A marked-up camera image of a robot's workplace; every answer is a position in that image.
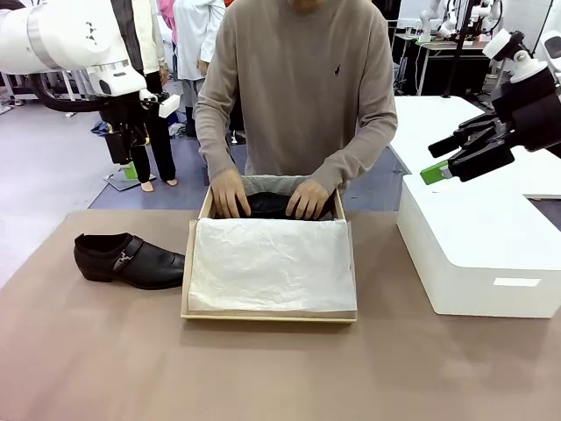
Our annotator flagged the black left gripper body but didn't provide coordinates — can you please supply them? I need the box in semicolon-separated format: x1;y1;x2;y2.
98;96;153;138

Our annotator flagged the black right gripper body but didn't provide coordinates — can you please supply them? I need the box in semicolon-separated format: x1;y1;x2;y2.
489;67;561;153

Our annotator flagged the black leather buckle shoe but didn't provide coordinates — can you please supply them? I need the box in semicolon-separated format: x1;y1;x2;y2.
244;191;335;221
73;232;187;291

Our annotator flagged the white tissue wrapping paper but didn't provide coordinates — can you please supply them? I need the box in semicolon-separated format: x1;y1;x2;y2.
187;175;358;314

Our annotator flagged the person's left forearm beige sleeve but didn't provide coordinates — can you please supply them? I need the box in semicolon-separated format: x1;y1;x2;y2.
308;116;399;195

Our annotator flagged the person's right forearm beige sleeve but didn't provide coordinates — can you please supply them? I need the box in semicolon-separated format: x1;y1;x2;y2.
194;98;241;186

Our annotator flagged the brown cardboard shoe box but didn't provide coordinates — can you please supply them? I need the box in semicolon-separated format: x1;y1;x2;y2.
180;175;359;325

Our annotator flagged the person's right hand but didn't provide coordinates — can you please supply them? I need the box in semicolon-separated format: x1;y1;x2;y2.
209;169;252;219

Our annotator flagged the person's left hand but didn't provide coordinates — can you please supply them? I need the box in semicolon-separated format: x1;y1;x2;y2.
285;179;331;221

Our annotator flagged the mannequin in white jacket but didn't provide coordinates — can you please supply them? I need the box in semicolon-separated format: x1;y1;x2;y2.
103;0;180;193

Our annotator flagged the black tripod pole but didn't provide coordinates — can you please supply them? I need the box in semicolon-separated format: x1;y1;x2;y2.
441;0;479;99

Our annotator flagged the brown-top workbench with robots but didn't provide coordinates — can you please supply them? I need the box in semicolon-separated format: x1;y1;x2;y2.
391;30;505;97

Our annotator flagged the white hanging curtain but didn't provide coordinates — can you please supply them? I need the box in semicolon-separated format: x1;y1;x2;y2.
525;0;561;62

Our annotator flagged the mannequin in white shirt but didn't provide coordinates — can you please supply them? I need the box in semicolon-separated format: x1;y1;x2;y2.
172;0;230;138

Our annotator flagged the pink hanging garment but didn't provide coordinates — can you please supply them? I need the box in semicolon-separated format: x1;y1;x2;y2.
158;0;179;46

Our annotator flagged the person in beige sweater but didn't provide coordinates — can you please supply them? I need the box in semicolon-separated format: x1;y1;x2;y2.
194;0;399;195

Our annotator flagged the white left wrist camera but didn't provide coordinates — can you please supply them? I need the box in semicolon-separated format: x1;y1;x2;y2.
138;88;181;119

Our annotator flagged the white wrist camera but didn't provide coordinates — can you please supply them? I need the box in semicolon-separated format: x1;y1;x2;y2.
138;88;181;119
481;29;550;85

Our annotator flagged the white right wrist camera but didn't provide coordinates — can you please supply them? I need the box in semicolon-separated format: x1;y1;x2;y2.
481;29;550;85

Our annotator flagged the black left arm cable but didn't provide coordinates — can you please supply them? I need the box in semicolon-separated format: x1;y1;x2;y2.
29;73;113;114

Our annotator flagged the grey metal-frame workbench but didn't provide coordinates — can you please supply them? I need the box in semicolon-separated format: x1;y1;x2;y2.
0;69;96;118

